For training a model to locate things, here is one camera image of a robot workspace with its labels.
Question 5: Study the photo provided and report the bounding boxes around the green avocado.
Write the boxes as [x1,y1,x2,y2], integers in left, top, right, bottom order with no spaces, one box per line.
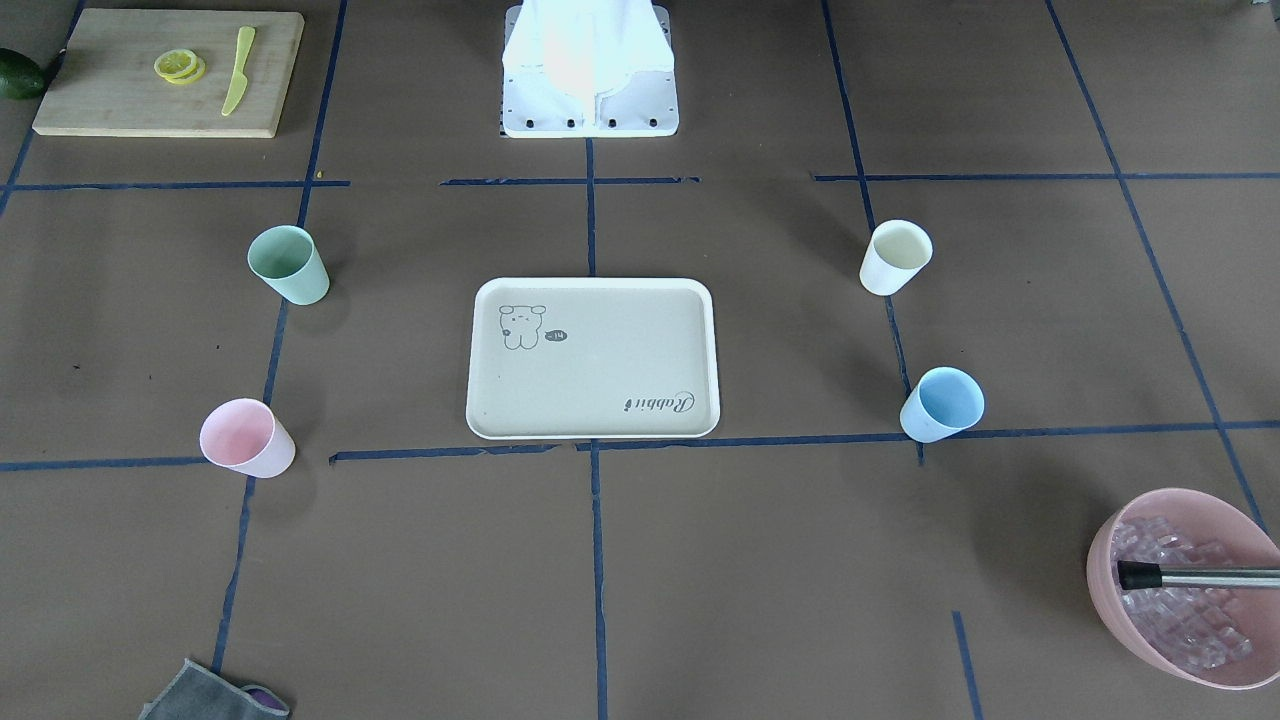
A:
[0,47,47,100]

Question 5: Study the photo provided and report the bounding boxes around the lemon slices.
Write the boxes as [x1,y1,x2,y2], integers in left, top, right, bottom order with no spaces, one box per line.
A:
[154,47,207,85]

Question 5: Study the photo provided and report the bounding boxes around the blue plastic cup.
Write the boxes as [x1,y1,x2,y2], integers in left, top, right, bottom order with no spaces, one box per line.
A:
[899,366,986,445]

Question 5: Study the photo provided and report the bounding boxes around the green plastic cup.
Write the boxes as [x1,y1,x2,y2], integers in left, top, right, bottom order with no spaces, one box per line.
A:
[246,225,330,306]

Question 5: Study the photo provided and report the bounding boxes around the pink bowl with ice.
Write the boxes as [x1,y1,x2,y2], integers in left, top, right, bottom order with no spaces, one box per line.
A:
[1085,488,1277,691]

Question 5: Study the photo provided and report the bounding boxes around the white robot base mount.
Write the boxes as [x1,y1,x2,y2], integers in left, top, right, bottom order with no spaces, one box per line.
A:
[500,1,680,138]

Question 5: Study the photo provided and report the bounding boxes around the yellow plastic knife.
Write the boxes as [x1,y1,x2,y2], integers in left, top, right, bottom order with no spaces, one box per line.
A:
[221,26,256,117]

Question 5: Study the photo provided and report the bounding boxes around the cream rectangular rabbit tray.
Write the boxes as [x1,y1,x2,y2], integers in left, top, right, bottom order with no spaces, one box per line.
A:
[465,277,721,439]

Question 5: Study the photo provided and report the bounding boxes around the grey folded cloth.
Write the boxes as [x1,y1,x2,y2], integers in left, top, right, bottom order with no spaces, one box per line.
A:
[138,659,292,719]

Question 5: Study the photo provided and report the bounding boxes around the cream plastic cup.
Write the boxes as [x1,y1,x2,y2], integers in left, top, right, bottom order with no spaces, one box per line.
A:
[859,219,934,297]

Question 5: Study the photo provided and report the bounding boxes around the wooden cutting board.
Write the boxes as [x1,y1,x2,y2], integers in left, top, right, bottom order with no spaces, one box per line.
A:
[32,8,305,138]

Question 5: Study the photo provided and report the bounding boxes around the metal scoop handle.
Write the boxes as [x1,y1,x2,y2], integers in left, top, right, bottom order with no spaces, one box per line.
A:
[1115,560,1279,592]

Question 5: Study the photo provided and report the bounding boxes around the pink plastic cup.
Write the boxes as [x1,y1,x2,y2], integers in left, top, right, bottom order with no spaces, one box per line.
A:
[198,398,296,479]

